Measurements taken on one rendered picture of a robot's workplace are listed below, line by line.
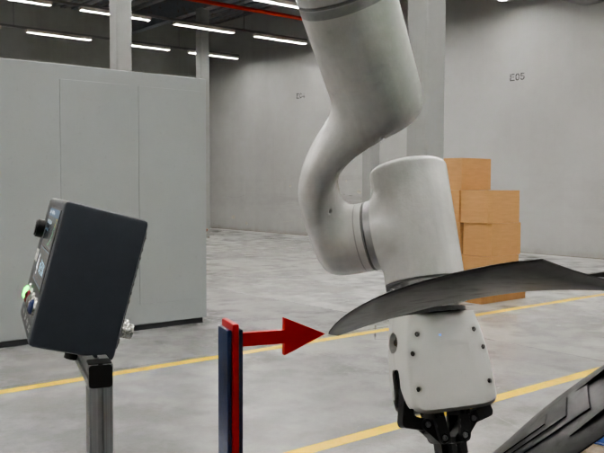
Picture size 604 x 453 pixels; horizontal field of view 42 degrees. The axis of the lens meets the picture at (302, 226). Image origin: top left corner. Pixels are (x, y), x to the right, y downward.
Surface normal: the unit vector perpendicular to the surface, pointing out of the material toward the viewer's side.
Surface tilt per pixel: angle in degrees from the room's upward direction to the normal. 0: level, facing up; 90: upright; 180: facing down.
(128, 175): 90
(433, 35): 90
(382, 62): 111
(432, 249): 74
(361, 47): 117
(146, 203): 90
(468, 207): 90
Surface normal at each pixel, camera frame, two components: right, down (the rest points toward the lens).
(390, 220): -0.46, -0.18
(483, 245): -0.75, 0.04
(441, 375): 0.36, -0.27
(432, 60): 0.63, 0.04
